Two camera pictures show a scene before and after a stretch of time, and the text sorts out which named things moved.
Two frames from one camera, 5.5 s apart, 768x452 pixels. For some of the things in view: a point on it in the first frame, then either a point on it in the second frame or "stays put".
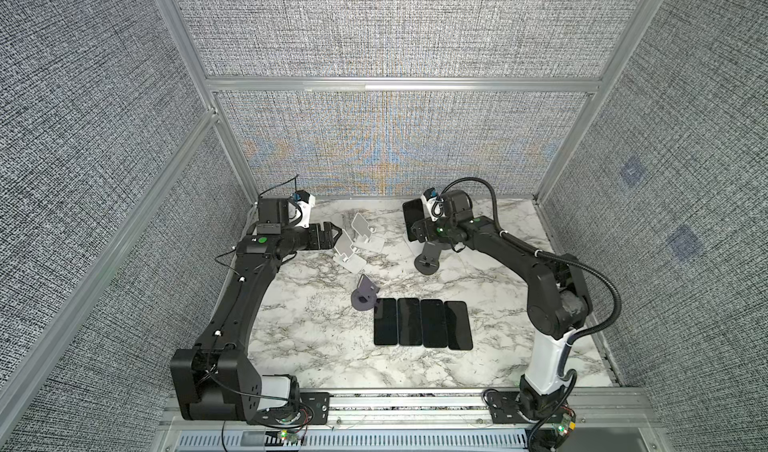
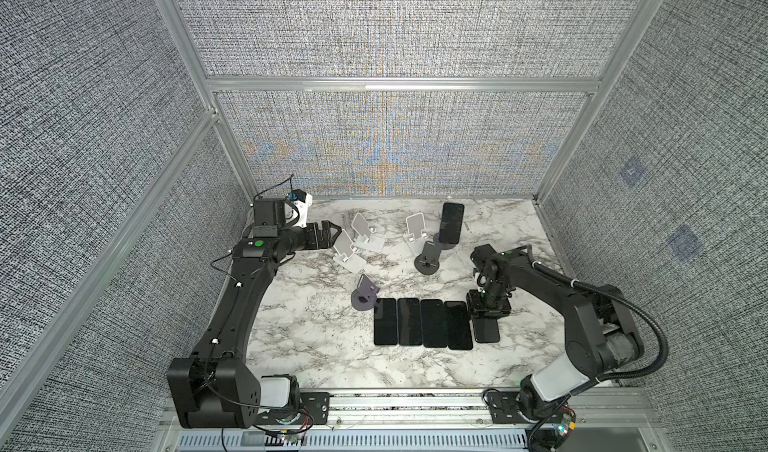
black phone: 385,321 stays put
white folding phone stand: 345,256 stays put
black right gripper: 419,231 -> 474,305
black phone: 409,322 stays put
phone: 458,325 stays put
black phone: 413,211 -> 486,330
